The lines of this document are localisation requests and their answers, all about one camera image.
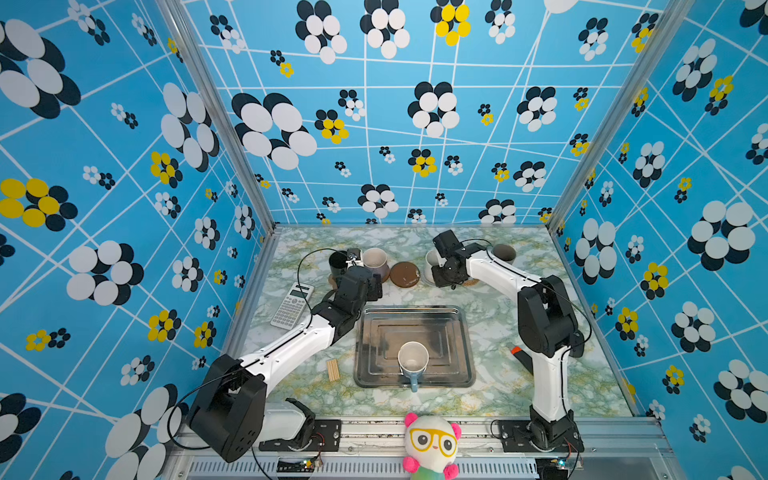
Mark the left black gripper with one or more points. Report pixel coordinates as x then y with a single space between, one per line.
374 288

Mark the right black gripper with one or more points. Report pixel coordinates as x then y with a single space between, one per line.
438 280

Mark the white mug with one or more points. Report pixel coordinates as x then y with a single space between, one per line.
431 260

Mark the purple mug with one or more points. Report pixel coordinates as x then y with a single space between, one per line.
376 260

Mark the scratched round wooden coaster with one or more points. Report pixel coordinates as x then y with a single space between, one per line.
405 274

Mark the black mug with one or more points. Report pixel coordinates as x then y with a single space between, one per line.
337 264

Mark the stainless steel cup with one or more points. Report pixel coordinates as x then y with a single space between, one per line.
504 252

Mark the light blue mug front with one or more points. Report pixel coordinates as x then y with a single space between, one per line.
413 359

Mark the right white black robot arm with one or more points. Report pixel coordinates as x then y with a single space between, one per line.
546 322

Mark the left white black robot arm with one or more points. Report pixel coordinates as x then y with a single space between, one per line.
231 411

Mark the metal serving tray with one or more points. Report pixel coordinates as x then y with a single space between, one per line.
442 329

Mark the small wooden block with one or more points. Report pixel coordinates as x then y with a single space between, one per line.
333 370

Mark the black orange utility knife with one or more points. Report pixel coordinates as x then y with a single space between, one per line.
523 358

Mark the panda plush toy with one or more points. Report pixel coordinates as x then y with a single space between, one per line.
431 445

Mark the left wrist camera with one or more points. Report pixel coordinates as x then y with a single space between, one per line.
353 258

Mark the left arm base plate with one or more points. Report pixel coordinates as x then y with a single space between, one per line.
323 435

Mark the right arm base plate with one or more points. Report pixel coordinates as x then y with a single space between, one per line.
535 436

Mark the aluminium front rail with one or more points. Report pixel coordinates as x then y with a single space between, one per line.
621 448

